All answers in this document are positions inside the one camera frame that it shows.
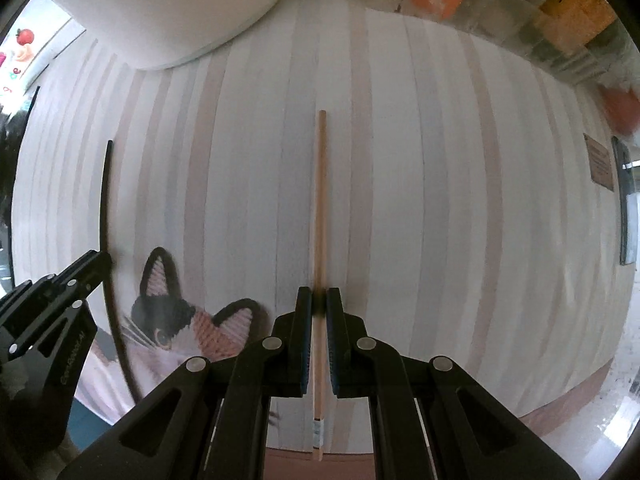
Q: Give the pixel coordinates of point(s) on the light wooden chopstick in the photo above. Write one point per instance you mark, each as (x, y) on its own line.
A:
(319, 284)

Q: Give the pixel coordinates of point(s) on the fruit picture sticker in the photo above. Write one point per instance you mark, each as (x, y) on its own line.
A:
(15, 63)

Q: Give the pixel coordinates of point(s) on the clear plastic storage box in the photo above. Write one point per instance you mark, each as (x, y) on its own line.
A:
(576, 41)

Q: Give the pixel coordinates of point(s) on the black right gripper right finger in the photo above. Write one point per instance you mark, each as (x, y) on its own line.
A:
(363, 367)

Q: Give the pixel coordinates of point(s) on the white utensil holder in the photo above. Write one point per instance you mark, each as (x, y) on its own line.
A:
(158, 34)

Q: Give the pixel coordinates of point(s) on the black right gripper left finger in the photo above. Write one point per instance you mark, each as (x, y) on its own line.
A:
(275, 367)

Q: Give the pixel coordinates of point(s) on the striped cat placemat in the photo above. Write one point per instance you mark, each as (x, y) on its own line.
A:
(455, 178)

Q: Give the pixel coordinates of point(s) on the brown label tag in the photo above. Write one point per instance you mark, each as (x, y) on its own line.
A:
(600, 164)

